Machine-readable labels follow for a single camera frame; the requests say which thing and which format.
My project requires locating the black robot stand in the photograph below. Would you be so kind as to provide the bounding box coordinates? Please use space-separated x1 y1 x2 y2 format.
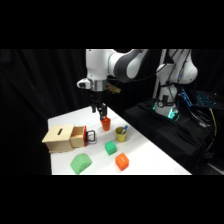
122 98 219 174

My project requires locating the large green arched block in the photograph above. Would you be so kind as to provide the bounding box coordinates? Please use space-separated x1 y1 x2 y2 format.
69 153 93 175

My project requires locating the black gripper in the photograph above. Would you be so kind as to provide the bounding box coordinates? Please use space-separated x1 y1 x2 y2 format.
88 89 108 121

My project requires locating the black curtain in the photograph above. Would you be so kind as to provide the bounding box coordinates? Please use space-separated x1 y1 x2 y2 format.
0 49 224 176

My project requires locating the wooden box with slot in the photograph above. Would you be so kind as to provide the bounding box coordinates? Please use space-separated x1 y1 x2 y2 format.
41 123 76 154

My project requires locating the orange cup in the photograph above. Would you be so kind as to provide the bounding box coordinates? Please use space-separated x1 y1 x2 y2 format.
100 116 112 132

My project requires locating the small green cube block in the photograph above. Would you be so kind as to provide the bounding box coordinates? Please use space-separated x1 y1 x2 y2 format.
104 140 118 156

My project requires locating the yellow cup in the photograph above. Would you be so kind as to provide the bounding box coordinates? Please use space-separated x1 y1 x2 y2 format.
115 126 128 143

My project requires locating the wooden drawer with black handle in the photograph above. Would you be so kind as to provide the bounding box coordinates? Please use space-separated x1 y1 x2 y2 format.
69 125 97 149

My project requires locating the yellow cable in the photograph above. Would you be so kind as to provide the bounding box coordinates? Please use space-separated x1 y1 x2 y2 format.
209 107 218 138

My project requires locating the red-orange cube block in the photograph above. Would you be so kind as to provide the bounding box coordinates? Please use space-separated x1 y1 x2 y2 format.
115 152 130 172

